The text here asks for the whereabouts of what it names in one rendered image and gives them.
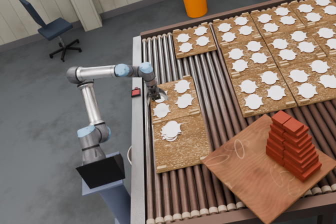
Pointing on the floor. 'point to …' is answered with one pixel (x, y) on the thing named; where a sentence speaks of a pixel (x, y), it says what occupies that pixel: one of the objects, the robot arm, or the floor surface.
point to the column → (113, 198)
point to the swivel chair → (51, 29)
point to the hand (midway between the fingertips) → (158, 102)
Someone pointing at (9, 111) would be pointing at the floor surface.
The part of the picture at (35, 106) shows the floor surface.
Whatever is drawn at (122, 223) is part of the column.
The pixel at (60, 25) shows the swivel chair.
